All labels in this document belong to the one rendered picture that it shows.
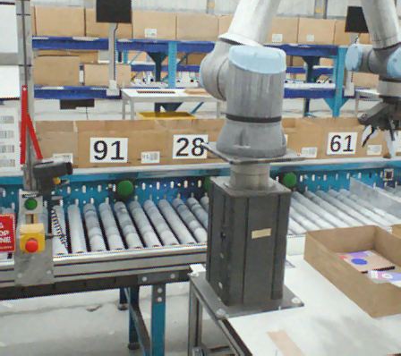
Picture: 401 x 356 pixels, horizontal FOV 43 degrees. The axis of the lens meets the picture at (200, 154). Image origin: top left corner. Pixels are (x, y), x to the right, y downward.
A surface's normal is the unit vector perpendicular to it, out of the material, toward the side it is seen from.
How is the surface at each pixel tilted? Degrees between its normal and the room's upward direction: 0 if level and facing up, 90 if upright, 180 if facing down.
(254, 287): 90
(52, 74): 90
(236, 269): 88
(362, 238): 89
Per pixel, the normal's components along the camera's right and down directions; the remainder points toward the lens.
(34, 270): 0.28, 0.23
